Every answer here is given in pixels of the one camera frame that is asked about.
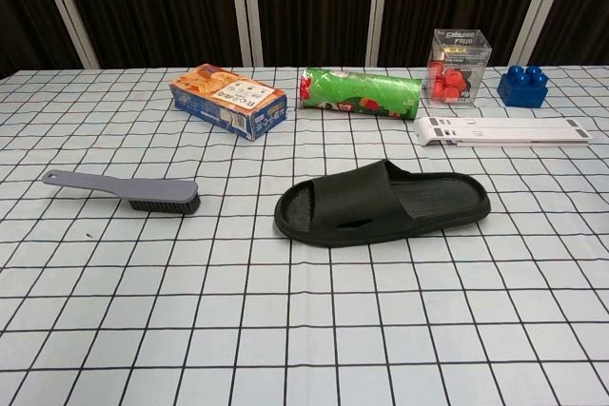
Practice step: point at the green chip canister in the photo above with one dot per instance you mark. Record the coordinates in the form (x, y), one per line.
(371, 92)

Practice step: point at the orange and blue snack box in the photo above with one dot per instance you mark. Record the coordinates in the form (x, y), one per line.
(223, 92)

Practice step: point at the clear bag of small items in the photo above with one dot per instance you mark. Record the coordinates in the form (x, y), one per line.
(457, 68)

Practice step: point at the blue toy building block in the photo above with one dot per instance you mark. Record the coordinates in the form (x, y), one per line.
(523, 90)

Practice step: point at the black rubber slipper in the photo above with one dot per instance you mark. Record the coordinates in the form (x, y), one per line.
(361, 197)

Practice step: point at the white black-checked tablecloth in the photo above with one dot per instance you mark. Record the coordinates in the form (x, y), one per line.
(304, 330)

